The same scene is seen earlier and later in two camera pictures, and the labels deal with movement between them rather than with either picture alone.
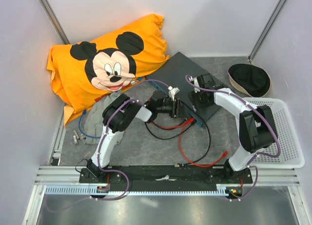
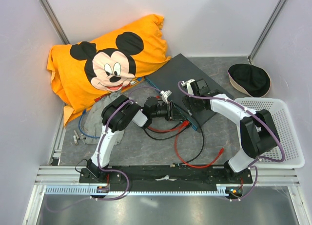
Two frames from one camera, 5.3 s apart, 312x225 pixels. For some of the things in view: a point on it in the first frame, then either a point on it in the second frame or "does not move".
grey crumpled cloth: x=94 y=126 does not move
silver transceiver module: x=76 y=134 does not move
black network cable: x=196 y=113 → x=173 y=164
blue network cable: x=84 y=111 does not move
